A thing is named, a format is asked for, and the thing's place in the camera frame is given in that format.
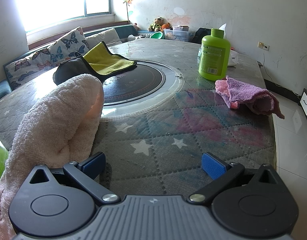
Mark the butterfly print cushion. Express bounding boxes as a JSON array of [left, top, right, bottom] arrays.
[[3, 26, 89, 90]]

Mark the yellow and grey microfiber cloth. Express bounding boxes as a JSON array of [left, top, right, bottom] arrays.
[[53, 41, 138, 85]]

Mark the colourful pinwheel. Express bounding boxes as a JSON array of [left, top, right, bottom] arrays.
[[122, 0, 134, 25]]

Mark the round black induction cooktop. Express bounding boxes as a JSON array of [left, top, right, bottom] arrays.
[[100, 60, 185, 110]]

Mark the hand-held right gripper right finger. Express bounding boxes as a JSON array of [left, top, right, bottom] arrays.
[[190, 152, 279, 203]]

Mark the white tissue pack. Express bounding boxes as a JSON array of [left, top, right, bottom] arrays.
[[227, 47, 240, 67]]

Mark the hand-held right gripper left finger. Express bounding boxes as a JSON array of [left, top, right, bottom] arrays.
[[29, 152, 119, 204]]

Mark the quilted star table cover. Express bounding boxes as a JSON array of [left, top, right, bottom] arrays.
[[0, 37, 277, 195]]

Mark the white cushion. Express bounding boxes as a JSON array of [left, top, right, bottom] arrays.
[[85, 28, 120, 50]]

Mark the brown teddy bear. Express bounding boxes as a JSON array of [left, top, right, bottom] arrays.
[[148, 16, 165, 32]]

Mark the pink and purple cloth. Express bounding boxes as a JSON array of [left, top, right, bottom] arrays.
[[215, 75, 285, 119]]

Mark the black bag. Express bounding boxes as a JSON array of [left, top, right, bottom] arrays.
[[192, 27, 212, 44]]

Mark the green plastic bottle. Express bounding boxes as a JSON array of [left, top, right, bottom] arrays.
[[198, 28, 231, 81]]

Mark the window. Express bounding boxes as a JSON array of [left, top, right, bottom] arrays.
[[15, 0, 116, 34]]

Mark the black power cable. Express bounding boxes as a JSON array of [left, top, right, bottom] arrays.
[[262, 49, 302, 96]]

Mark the clear plastic storage box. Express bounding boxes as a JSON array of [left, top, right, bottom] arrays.
[[163, 25, 194, 42]]

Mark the pale pink terry towel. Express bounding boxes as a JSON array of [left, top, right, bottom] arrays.
[[0, 74, 104, 240]]

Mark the teal bench sofa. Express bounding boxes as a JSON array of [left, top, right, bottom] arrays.
[[0, 24, 154, 104]]

